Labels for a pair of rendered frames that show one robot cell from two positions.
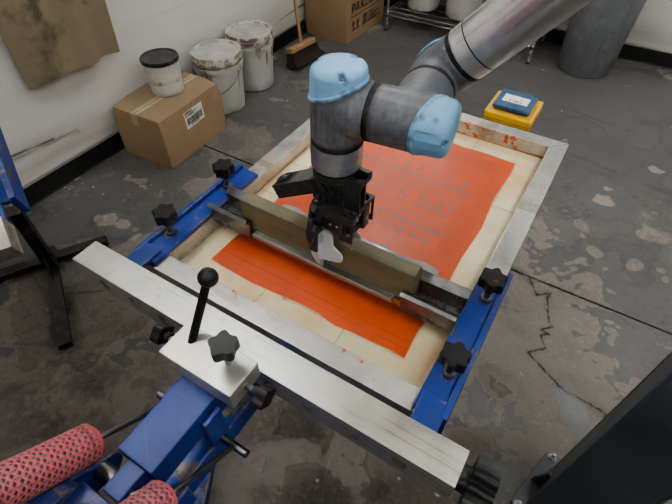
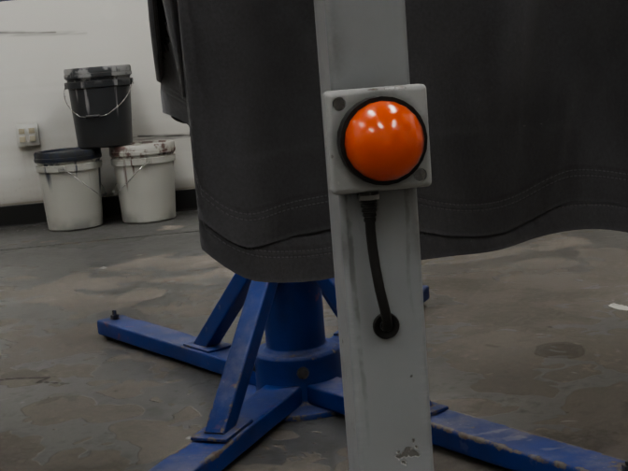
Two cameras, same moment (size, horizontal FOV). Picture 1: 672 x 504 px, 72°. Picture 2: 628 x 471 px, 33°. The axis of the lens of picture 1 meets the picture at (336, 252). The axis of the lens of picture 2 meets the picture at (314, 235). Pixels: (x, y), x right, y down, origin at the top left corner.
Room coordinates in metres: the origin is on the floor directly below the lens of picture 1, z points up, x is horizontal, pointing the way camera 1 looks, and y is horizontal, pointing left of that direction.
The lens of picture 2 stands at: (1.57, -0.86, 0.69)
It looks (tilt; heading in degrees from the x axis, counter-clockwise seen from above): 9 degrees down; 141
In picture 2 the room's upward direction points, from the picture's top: 4 degrees counter-clockwise
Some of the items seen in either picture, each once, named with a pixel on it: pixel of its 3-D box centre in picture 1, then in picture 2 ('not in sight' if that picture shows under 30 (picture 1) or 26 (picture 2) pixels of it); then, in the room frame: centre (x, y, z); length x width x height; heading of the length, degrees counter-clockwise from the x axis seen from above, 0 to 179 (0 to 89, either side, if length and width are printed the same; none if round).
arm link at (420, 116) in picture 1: (415, 114); not in sight; (0.53, -0.10, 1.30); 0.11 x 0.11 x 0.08; 67
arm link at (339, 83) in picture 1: (340, 103); not in sight; (0.56, -0.01, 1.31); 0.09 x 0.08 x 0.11; 67
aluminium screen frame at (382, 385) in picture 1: (380, 201); not in sight; (0.75, -0.09, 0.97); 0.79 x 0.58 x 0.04; 148
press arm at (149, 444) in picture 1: (188, 410); not in sight; (0.27, 0.20, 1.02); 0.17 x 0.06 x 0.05; 148
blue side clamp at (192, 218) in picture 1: (204, 218); not in sight; (0.69, 0.27, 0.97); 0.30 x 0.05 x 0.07; 148
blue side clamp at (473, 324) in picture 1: (464, 343); not in sight; (0.40, -0.21, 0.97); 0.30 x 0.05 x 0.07; 148
